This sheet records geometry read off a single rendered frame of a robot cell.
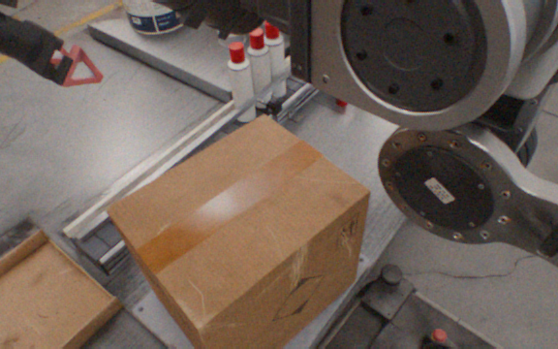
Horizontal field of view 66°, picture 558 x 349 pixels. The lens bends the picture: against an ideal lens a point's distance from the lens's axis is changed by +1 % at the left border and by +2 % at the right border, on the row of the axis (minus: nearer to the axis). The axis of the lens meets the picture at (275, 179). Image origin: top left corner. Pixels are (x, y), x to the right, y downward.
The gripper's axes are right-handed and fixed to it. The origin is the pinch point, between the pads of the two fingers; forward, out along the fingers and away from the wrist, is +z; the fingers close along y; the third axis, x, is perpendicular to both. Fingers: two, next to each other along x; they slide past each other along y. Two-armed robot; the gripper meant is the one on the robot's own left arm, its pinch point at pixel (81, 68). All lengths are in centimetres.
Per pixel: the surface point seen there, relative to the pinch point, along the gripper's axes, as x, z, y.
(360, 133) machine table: -15, 58, -30
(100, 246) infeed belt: 30.8, 13.0, -9.1
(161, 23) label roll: -20, 49, 45
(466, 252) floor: 3, 150, -60
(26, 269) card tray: 43.0, 8.7, 2.4
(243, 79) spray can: -12.8, 31.7, -8.1
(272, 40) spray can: -24.6, 36.5, -7.0
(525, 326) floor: 16, 140, -89
